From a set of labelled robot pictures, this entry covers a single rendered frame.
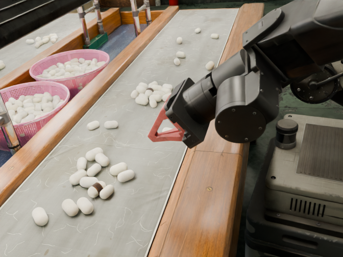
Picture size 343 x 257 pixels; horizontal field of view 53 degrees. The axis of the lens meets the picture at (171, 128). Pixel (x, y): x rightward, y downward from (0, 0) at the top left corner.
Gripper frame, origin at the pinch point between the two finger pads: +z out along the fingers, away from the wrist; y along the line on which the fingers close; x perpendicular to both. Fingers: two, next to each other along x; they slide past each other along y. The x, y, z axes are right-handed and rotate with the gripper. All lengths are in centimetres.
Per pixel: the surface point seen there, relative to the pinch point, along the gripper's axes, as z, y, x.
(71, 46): 58, -78, -28
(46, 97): 44, -33, -19
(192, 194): 2.0, 1.3, 11.8
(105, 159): 17.8, -6.0, 0.1
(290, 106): 34, -170, 88
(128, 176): 13.1, -2.5, 4.4
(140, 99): 19.8, -32.3, -0.9
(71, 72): 46, -51, -20
